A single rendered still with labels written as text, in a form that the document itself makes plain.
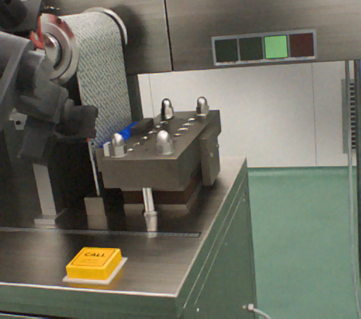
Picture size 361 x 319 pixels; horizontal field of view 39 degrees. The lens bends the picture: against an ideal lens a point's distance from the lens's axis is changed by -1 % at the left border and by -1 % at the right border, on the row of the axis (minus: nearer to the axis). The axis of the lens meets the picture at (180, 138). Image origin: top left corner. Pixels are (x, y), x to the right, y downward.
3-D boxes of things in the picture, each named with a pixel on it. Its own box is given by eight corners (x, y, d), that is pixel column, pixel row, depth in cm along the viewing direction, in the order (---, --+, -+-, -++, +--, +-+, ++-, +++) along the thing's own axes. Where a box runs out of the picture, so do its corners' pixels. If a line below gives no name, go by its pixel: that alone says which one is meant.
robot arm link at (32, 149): (73, 97, 84) (22, 82, 83) (53, 165, 82) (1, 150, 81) (77, 111, 96) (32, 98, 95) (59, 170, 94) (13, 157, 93)
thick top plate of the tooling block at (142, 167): (103, 188, 104) (99, 159, 102) (163, 133, 141) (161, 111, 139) (180, 188, 99) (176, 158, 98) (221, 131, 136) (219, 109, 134)
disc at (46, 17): (17, 86, 107) (10, 14, 103) (19, 85, 107) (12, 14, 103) (81, 88, 103) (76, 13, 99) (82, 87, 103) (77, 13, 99)
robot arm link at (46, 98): (46, 41, 46) (-71, 8, 44) (28, 102, 45) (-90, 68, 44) (80, 96, 88) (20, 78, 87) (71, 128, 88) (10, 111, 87)
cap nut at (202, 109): (194, 116, 131) (192, 98, 129) (197, 112, 134) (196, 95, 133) (208, 115, 129) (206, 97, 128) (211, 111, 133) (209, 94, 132)
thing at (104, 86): (91, 160, 108) (76, 73, 103) (131, 130, 129) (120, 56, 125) (93, 160, 108) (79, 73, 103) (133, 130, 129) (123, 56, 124)
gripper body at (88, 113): (96, 140, 99) (78, 130, 92) (51, 141, 102) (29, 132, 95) (99, 107, 100) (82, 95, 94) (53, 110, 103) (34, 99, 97)
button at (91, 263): (68, 279, 84) (65, 266, 83) (86, 258, 90) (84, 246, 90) (106, 281, 82) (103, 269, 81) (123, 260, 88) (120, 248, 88)
